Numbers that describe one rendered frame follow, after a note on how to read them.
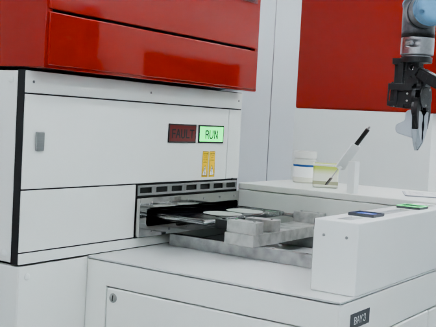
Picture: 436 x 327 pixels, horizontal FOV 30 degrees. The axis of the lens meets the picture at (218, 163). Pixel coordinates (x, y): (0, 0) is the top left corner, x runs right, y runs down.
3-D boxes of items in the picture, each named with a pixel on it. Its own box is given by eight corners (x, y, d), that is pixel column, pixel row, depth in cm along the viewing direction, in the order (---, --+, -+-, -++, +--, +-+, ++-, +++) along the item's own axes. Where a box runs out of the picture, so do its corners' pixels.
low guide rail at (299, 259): (169, 245, 203) (169, 233, 203) (173, 244, 205) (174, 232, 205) (352, 275, 176) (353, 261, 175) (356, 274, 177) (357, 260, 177)
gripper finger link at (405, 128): (396, 148, 190) (399, 109, 189) (421, 150, 186) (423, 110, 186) (391, 148, 187) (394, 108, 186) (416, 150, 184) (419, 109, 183)
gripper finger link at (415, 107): (415, 129, 187) (418, 91, 187) (423, 129, 186) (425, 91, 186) (408, 128, 183) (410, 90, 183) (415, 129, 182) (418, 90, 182)
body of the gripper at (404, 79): (398, 109, 193) (401, 58, 193) (433, 111, 188) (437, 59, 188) (385, 108, 187) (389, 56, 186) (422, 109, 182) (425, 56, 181)
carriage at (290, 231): (223, 244, 190) (224, 231, 190) (298, 231, 220) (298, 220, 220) (252, 248, 186) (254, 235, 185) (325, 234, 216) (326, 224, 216)
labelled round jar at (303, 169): (287, 181, 245) (289, 150, 245) (299, 181, 251) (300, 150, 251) (309, 183, 242) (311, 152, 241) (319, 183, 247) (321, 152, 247)
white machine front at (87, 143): (10, 264, 167) (18, 69, 165) (228, 231, 235) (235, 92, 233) (20, 266, 166) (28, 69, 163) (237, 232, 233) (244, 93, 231)
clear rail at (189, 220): (88, 209, 211) (89, 204, 211) (92, 209, 212) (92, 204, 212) (205, 226, 190) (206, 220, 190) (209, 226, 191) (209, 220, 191)
